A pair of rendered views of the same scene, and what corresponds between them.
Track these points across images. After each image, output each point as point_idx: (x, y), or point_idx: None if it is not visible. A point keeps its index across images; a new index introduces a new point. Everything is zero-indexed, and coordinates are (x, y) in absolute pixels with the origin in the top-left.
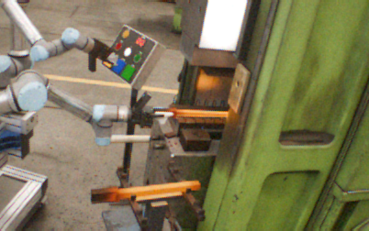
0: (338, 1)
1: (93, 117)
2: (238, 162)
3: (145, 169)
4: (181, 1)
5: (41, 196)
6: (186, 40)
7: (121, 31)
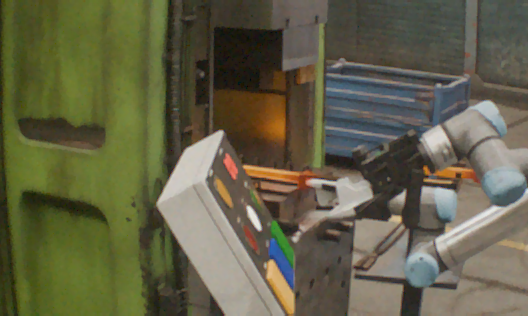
0: None
1: (455, 211)
2: (314, 137)
3: None
4: None
5: None
6: (300, 36)
7: (219, 202)
